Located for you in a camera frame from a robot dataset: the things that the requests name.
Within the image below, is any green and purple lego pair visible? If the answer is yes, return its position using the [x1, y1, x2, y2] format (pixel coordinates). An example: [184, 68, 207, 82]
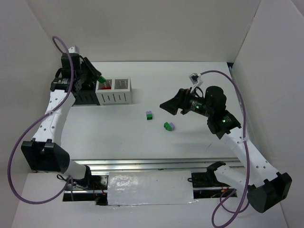
[163, 122, 175, 131]

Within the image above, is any purple and green lego stack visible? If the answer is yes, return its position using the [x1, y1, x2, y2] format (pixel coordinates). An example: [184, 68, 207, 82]
[146, 111, 153, 120]

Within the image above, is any red and green lego stack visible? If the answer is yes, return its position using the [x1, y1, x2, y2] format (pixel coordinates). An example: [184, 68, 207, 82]
[97, 76, 106, 84]

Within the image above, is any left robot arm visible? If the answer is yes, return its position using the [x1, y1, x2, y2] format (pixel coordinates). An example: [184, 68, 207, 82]
[21, 46, 101, 188]

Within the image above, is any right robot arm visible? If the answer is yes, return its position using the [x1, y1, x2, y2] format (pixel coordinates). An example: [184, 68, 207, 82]
[160, 86, 292, 213]

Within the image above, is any black slotted container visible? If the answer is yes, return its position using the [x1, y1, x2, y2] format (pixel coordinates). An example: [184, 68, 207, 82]
[73, 81, 100, 106]

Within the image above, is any white slotted container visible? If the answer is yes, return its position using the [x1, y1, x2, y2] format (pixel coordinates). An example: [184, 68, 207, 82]
[95, 78, 132, 105]

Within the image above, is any white foil cover panel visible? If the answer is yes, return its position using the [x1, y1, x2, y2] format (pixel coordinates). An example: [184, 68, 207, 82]
[107, 171, 195, 206]

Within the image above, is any aluminium rail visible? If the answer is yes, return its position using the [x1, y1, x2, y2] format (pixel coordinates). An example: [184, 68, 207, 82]
[76, 158, 243, 174]

